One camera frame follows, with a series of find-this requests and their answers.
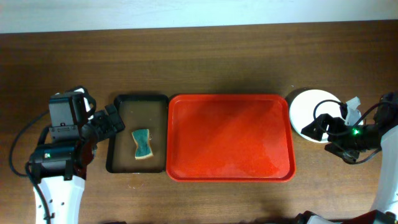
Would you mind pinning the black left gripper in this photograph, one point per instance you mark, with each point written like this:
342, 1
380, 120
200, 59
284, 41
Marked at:
104, 121

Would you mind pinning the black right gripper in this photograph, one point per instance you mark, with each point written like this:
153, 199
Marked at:
328, 125

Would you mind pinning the cream white plate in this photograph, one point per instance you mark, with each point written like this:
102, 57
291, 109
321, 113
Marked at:
303, 102

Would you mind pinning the green yellow sponge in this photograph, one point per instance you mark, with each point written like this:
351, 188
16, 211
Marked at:
143, 148

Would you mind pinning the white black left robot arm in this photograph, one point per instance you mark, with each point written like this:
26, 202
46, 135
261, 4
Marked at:
57, 168

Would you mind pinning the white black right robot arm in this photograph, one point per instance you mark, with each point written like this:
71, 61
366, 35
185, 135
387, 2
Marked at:
384, 115

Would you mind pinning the black plastic tray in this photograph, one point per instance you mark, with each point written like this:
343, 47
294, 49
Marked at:
139, 112

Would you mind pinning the red plastic tray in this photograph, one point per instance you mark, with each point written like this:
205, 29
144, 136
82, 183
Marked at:
229, 138

